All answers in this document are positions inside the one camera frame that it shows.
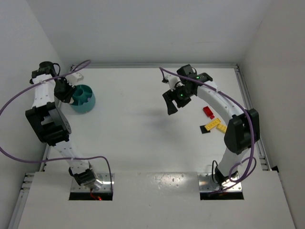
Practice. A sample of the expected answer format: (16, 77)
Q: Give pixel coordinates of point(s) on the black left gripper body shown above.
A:
(66, 93)

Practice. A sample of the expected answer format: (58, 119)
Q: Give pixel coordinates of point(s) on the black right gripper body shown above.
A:
(172, 97)

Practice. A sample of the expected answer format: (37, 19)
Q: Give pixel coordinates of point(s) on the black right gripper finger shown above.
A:
(171, 108)
(173, 96)

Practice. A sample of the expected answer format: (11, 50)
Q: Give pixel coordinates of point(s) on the large red lego brick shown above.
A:
(207, 111)

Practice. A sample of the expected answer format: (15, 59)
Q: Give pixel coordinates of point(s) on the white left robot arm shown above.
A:
(50, 124)

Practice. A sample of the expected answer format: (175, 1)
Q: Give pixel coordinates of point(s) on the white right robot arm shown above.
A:
(243, 129)

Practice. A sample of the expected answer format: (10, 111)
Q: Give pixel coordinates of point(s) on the teal ribbed divided container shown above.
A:
(83, 99)

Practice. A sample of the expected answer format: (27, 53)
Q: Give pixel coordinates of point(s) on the long yellow lego plate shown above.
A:
(212, 124)

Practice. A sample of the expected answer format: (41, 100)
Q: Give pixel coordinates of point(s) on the black lego plate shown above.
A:
(204, 130)

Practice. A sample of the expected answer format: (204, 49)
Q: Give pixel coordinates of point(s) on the yellow lego brick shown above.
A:
(222, 128)

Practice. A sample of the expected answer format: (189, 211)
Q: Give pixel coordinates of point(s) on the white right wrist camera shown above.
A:
(172, 81)

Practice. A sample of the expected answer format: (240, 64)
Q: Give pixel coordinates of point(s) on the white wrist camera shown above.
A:
(172, 81)
(75, 77)

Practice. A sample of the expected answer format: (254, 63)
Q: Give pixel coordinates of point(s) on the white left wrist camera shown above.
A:
(75, 77)

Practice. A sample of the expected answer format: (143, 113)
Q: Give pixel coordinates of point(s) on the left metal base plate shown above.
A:
(102, 185)

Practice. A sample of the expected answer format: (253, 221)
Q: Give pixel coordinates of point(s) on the metal base plate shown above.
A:
(206, 184)
(102, 185)

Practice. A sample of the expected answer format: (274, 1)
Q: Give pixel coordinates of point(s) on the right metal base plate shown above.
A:
(206, 184)

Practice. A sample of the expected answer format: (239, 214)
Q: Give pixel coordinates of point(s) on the aluminium table frame rail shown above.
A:
(253, 113)

